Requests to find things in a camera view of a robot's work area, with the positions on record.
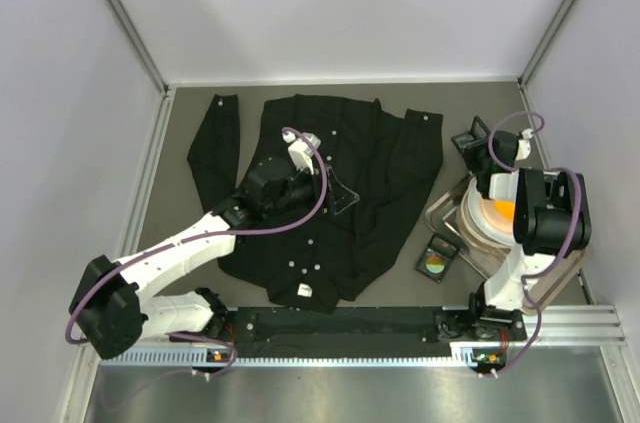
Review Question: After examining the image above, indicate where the black button-up shirt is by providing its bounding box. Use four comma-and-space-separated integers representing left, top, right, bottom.
218, 94, 443, 313

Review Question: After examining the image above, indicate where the iridescent round brooch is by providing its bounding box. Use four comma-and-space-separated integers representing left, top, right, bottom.
425, 255, 447, 274

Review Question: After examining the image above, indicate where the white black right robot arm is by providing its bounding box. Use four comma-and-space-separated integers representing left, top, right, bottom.
452, 119, 591, 334

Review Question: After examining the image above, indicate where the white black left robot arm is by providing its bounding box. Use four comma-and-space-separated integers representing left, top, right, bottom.
69, 158, 359, 360

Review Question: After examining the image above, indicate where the open black display box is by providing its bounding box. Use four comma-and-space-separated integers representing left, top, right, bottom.
451, 115, 490, 166

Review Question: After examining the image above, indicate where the yellow bowl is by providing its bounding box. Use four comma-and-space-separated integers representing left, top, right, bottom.
493, 200, 515, 222

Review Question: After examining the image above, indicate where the white bowl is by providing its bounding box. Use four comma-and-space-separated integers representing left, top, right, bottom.
457, 177, 516, 253

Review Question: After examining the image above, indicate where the stainless steel tray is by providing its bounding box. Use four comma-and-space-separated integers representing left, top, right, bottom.
425, 176, 585, 309

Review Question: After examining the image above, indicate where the black display box near tray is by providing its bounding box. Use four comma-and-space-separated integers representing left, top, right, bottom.
414, 233, 460, 283

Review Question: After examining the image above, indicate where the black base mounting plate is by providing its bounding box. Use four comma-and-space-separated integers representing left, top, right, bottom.
200, 307, 504, 359

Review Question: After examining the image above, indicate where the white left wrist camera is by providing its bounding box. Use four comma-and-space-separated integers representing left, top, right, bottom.
282, 131, 321, 174

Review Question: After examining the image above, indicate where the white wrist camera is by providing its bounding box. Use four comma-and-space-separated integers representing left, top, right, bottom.
282, 131, 321, 174
515, 128, 534, 162

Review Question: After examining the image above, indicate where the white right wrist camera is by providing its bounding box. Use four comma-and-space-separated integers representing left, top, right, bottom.
515, 128, 534, 162

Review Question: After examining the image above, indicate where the aluminium frame rail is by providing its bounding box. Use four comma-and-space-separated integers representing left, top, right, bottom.
100, 305, 624, 368

